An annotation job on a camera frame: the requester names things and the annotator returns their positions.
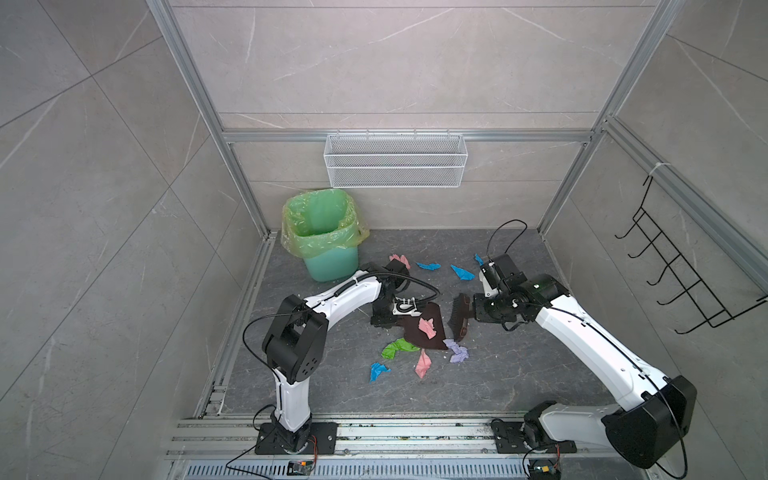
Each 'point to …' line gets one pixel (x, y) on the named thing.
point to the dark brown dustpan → (413, 332)
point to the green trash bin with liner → (324, 227)
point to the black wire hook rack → (707, 304)
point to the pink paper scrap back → (401, 259)
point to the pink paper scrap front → (423, 364)
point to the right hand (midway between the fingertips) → (476, 309)
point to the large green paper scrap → (400, 344)
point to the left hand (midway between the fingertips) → (386, 311)
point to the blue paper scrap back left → (430, 266)
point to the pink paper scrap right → (427, 327)
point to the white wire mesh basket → (360, 161)
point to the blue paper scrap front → (377, 369)
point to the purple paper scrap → (460, 355)
